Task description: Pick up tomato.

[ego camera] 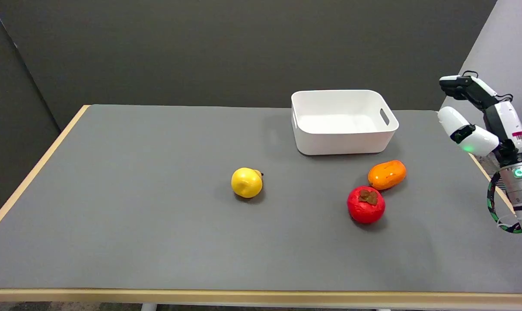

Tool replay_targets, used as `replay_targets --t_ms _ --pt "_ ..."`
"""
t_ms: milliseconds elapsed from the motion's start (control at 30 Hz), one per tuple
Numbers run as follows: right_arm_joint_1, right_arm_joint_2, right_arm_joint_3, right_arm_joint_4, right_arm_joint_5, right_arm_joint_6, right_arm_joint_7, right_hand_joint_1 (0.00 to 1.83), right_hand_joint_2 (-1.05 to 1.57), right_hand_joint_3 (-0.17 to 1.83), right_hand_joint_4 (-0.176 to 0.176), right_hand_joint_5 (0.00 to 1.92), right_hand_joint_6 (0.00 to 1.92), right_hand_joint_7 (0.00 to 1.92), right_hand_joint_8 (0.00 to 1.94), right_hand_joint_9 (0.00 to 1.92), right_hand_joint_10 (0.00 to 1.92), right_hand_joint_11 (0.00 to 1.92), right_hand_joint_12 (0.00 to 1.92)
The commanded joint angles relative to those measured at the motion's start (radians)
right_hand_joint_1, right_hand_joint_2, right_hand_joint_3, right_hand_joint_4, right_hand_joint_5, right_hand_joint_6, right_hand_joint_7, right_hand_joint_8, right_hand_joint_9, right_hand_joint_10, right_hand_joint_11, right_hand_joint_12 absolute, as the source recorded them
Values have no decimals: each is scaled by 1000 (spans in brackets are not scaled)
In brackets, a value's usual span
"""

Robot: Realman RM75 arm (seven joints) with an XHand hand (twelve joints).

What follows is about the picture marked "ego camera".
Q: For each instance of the red tomato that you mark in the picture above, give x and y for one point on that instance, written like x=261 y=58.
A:
x=366 y=204

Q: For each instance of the white table leg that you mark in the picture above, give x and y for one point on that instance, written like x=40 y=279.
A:
x=148 y=307

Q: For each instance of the orange oval fruit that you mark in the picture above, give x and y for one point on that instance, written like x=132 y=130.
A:
x=387 y=174

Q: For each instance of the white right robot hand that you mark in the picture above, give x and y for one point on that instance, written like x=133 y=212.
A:
x=498 y=121

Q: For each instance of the grey table mat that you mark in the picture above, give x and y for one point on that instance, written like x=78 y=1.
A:
x=243 y=194

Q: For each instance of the white plastic bin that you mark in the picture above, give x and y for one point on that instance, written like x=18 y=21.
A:
x=343 y=122

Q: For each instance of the yellow lemon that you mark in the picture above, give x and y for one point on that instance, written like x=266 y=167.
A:
x=246 y=182

